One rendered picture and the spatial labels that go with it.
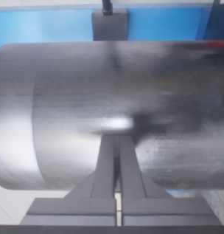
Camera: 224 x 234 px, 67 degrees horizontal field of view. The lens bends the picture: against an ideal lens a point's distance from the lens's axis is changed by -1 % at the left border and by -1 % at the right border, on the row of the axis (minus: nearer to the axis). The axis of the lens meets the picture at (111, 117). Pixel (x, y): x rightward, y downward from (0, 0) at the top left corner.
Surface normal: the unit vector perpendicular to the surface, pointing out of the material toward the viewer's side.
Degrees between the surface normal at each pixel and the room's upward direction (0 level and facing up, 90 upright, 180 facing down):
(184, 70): 90
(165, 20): 90
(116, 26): 90
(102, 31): 90
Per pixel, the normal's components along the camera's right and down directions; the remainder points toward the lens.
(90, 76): -0.02, -0.34
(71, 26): -0.01, 0.62
